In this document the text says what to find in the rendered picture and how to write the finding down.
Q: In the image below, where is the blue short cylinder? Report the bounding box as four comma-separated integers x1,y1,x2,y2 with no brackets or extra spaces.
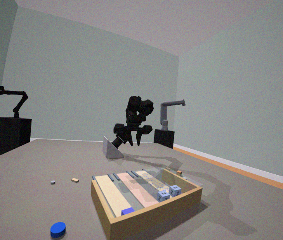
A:
50,222,66,238

